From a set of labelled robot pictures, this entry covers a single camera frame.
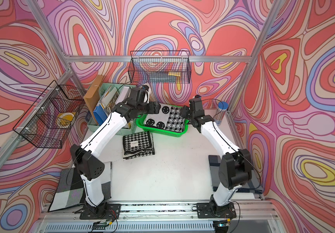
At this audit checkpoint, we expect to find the smiley houndstooth scarf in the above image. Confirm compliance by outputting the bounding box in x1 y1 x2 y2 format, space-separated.
143 104 185 133

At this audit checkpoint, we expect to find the grey black checked scarf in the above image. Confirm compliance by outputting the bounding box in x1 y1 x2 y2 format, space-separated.
48 162 112 212

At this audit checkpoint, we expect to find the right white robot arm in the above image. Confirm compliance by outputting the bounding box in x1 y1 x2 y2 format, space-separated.
180 95 253 219

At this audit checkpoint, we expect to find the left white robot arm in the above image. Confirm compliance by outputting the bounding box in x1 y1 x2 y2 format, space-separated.
70 85 161 219

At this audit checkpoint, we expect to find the green plastic basket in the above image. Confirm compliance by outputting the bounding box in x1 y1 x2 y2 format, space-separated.
136 114 188 137

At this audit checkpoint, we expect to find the yellow item in back basket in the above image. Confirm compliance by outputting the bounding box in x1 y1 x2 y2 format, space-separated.
168 71 181 77

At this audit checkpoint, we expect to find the small houndstooth folded scarf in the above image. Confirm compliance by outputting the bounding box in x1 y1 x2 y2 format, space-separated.
122 132 155 160

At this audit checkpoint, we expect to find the navy grey plaid scarf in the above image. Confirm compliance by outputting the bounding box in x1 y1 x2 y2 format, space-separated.
208 155 264 194

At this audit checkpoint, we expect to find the white book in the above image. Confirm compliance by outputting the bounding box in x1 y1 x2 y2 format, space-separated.
116 86 132 103

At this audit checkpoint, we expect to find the mint green file crate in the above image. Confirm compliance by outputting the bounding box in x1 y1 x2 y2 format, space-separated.
88 83 137 136

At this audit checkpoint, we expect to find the clear bottle blue cap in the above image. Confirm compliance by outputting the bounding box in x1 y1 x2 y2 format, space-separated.
213 102 229 126

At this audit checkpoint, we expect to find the blue folder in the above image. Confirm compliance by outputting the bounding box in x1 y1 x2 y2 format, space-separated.
93 103 109 126

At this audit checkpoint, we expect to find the brown cardboard folder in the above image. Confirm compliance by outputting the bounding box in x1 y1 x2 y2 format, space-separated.
84 75 104 118

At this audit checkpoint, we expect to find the yellow round item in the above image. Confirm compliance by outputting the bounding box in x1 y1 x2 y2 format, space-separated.
56 112 75 129

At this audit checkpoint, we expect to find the green circuit board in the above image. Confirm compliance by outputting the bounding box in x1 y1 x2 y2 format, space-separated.
91 221 112 231

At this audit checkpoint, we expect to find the black wire basket back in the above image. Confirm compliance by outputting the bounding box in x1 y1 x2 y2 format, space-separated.
128 50 192 84

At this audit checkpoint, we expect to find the black wire basket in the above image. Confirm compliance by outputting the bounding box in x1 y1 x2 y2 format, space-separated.
13 81 85 149
128 50 192 84

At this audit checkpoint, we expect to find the aluminium frame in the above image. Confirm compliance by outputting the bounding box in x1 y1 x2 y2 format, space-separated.
0 1 285 169

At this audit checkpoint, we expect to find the black wire basket left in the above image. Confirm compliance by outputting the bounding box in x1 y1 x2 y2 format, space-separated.
13 81 85 149

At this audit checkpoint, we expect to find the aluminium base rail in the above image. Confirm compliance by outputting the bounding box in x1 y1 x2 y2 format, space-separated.
31 199 286 233

